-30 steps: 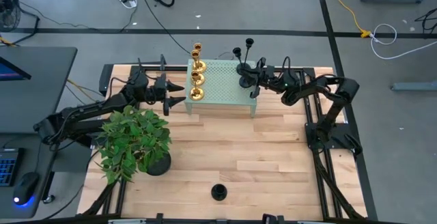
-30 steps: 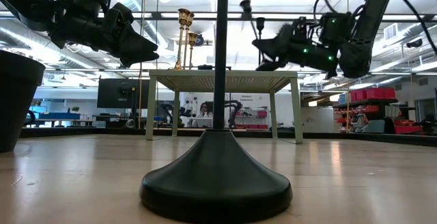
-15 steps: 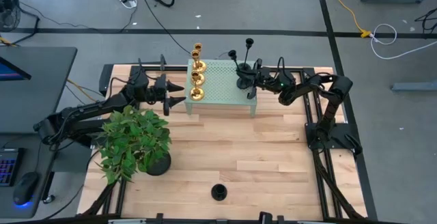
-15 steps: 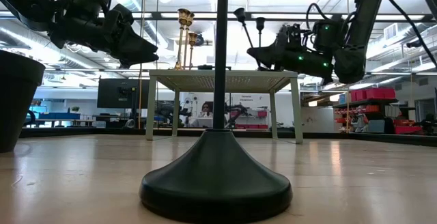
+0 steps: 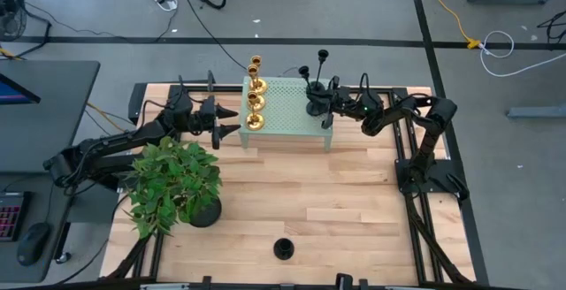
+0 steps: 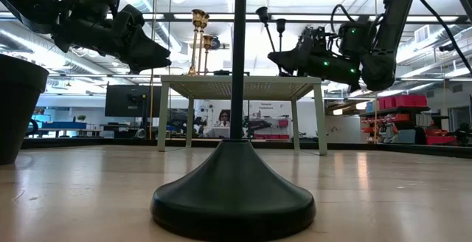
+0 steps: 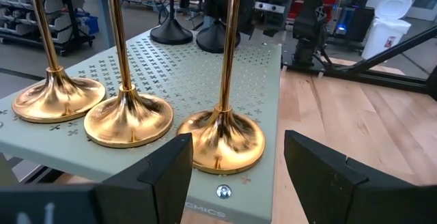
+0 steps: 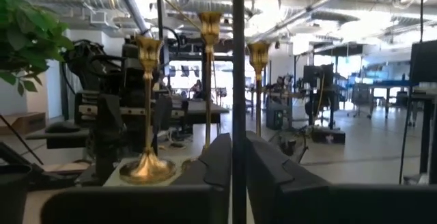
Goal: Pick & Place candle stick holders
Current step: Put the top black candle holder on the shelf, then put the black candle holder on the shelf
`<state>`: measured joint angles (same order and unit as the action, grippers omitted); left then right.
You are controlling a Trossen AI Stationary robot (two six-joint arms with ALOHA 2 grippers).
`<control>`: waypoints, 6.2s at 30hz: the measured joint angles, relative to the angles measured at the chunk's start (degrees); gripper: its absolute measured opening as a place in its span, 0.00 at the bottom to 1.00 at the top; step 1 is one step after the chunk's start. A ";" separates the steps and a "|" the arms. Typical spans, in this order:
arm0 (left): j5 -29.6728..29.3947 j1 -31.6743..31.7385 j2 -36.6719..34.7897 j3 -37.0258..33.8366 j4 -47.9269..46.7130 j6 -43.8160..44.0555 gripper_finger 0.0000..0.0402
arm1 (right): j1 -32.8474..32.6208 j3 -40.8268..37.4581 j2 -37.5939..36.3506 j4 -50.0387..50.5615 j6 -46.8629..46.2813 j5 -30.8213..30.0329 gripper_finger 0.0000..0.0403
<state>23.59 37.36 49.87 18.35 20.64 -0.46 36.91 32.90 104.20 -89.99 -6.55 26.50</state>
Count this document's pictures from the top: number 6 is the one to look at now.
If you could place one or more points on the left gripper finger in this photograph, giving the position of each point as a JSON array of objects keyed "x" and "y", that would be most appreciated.
[
  {"x": 147, "y": 52},
  {"x": 142, "y": 68}
]

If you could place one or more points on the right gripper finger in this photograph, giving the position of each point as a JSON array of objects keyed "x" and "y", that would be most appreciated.
[
  {"x": 295, "y": 70},
  {"x": 291, "y": 57}
]

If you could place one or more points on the short brass candlestick holder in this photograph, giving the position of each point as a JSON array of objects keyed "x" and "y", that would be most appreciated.
[{"x": 207, "y": 42}]

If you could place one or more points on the tall brass candlestick holder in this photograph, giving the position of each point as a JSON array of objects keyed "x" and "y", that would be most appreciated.
[{"x": 197, "y": 15}]

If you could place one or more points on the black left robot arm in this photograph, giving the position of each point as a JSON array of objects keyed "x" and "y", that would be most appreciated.
[{"x": 22, "y": 2}]

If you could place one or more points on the background black robot arm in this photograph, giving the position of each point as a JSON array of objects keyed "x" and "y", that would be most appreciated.
[{"x": 258, "y": 124}]

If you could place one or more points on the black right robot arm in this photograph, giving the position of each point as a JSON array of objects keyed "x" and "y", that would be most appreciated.
[{"x": 380, "y": 68}]

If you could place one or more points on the black monitor screen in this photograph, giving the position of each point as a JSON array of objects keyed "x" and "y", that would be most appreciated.
[{"x": 129, "y": 102}]

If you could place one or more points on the small red storage bin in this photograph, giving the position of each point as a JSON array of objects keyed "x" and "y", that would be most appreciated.
[{"x": 386, "y": 103}]

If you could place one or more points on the small black flat object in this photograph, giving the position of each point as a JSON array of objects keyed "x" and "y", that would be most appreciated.
[{"x": 222, "y": 72}]

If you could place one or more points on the small pale green table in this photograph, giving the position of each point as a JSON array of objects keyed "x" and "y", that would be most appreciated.
[{"x": 221, "y": 87}]

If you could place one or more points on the dark storage shelf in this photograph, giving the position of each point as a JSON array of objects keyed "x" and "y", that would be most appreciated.
[{"x": 394, "y": 110}]

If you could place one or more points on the large red storage bin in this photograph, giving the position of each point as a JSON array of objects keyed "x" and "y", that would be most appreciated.
[{"x": 409, "y": 100}]

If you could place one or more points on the person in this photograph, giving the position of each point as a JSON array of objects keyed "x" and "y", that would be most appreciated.
[{"x": 223, "y": 118}]

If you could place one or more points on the black plant pot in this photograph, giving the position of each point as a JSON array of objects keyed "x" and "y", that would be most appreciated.
[{"x": 18, "y": 116}]

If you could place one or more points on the flat red storage bin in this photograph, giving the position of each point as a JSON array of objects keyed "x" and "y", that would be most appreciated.
[{"x": 440, "y": 140}]

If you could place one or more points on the large black candlestick holder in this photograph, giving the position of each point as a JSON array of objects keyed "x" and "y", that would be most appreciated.
[{"x": 233, "y": 197}]

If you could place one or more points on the black overhead frame bar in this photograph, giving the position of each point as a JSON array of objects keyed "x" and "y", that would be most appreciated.
[{"x": 169, "y": 17}]

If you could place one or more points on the round black ceiling camera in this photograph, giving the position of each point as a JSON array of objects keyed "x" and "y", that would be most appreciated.
[{"x": 216, "y": 43}]

